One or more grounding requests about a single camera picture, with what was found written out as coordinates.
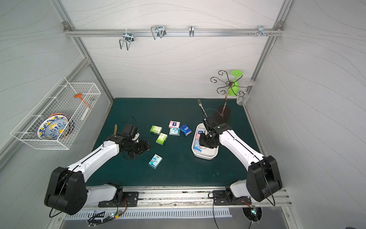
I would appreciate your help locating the green plastic goblet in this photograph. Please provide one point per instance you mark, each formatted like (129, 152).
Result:
(234, 89)

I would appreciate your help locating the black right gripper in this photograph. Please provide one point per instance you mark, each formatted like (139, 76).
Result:
(208, 140)

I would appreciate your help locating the aluminium crossbar rail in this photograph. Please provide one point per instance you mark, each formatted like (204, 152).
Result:
(169, 32)

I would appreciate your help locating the pink tissue pack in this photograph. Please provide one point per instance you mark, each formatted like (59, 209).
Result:
(200, 131)
(174, 124)
(196, 139)

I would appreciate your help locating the green tissue pack far left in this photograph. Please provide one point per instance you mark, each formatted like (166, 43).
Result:
(155, 130)

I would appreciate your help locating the metal double hook middle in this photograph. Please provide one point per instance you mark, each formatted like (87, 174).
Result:
(158, 31)

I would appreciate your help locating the small metal hook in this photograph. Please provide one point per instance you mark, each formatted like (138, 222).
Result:
(191, 31)

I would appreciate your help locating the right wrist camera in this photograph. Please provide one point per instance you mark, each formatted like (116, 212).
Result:
(210, 122)

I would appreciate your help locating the light blue cartoon tissue pack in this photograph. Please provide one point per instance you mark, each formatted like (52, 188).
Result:
(198, 148)

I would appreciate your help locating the round black fan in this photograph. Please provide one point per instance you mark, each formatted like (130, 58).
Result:
(253, 213)

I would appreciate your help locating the black metal cup tree stand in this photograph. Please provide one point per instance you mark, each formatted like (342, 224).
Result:
(224, 111)

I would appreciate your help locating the orange handled utensil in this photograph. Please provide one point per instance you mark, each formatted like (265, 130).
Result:
(80, 96)

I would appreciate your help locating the green tissue pack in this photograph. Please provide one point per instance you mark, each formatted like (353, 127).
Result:
(161, 139)
(155, 130)

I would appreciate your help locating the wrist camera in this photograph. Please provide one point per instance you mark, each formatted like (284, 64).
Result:
(129, 131)
(210, 122)

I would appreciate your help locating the clear plastic goblet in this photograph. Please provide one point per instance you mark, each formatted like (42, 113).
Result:
(243, 95)

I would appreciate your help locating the dark blue tissue pack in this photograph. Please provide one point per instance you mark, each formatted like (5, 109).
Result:
(185, 130)

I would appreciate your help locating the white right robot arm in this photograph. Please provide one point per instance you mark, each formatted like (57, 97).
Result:
(263, 176)

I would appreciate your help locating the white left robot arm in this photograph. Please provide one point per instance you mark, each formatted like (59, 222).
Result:
(67, 191)

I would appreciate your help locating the metal double hook left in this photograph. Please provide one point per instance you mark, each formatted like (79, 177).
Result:
(126, 40)

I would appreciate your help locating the teal cartoon tissue pack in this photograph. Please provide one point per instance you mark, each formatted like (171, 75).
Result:
(155, 161)
(174, 131)

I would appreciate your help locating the white wire basket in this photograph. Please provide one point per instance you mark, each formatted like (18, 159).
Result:
(60, 99)

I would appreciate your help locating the metal double hook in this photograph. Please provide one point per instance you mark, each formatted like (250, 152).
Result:
(126, 40)
(158, 31)

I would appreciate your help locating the green tissue pack middle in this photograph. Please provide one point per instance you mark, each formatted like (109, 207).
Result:
(161, 139)

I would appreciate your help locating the teal cartoon tissue pack upper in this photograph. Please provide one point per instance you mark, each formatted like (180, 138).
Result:
(174, 131)

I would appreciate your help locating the white slotted cable duct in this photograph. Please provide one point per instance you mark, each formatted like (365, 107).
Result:
(133, 213)

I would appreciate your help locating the metal bracket hook right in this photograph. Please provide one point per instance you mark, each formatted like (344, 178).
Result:
(260, 33)

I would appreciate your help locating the blue yellow patterned plate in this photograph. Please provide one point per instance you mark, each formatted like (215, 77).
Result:
(53, 127)

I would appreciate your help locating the silver metal fork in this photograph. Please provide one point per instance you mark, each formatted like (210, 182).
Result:
(201, 106)

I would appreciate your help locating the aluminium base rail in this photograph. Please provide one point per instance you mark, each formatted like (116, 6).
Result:
(192, 197)

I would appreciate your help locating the white plastic storage box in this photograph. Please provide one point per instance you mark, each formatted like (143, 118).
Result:
(206, 153)

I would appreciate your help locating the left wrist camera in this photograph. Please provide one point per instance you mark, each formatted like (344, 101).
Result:
(129, 131)

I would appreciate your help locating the teal cartoon tissue pack lower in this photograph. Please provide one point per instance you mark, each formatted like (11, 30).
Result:
(155, 161)

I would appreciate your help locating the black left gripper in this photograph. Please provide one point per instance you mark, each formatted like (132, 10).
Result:
(142, 146)

